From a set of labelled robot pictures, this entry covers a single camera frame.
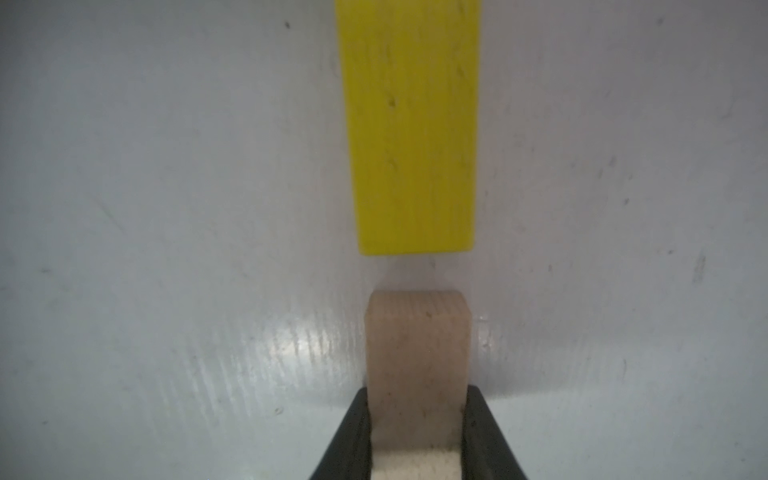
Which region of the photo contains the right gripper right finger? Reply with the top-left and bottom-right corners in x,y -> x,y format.
461,385 -> 527,480

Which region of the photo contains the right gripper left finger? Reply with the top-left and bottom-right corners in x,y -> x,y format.
309,387 -> 372,480

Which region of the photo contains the yellow block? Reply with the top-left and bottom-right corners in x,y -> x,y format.
335,0 -> 482,255

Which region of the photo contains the natural wood block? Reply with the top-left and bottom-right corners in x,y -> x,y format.
365,290 -> 472,479

